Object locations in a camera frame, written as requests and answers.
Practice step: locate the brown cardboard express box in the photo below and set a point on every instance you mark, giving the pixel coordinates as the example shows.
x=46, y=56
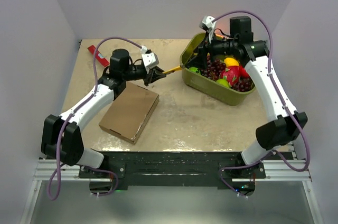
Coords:
x=128, y=115

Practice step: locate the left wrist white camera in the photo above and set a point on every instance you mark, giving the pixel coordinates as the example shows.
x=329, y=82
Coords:
x=150, y=60

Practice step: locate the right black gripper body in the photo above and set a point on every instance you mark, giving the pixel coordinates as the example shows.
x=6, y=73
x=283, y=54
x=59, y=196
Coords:
x=216, y=48

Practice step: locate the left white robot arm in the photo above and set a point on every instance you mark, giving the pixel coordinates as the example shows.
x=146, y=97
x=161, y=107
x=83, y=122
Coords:
x=61, y=137

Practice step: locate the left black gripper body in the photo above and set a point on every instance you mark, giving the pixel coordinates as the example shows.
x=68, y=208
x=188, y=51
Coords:
x=135, y=72

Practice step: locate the yellow utility knife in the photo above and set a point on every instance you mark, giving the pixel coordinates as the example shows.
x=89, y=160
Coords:
x=175, y=69

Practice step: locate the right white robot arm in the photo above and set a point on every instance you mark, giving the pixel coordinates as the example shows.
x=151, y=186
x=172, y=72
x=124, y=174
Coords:
x=285, y=123

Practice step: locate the yellow lemon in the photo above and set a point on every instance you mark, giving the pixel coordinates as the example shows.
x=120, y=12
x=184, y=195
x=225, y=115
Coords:
x=230, y=62

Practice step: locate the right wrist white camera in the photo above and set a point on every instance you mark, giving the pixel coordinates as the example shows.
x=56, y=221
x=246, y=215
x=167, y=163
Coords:
x=208, y=24

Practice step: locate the red apple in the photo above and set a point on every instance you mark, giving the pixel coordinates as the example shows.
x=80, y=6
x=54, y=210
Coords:
x=243, y=72

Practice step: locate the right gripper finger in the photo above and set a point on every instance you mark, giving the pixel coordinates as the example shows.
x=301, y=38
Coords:
x=194, y=61
x=205, y=65

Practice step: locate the green lime front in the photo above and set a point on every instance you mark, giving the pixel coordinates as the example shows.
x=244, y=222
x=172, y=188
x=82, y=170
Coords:
x=223, y=82

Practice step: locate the wrist white camera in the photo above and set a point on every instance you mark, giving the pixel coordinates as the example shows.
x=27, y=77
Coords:
x=150, y=60
x=208, y=24

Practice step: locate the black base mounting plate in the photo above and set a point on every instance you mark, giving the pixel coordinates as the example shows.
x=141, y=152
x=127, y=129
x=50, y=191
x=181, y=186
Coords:
x=209, y=169

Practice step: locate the small dark red grapes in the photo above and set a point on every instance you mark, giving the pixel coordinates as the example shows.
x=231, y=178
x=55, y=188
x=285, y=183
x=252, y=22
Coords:
x=243, y=85

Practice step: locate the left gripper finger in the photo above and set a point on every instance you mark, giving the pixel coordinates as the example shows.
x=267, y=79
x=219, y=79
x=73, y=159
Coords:
x=156, y=73
x=150, y=79

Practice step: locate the pink dragon fruit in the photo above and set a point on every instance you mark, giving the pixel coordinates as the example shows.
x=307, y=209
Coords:
x=230, y=74

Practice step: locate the green fruit left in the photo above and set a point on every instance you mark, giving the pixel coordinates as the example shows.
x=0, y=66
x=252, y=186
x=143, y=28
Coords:
x=195, y=70

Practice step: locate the dark red grape bunch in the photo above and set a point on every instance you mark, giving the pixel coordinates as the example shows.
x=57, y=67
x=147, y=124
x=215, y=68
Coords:
x=213, y=68

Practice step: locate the olive green plastic bin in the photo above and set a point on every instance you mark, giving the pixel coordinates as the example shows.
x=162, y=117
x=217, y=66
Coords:
x=205, y=85

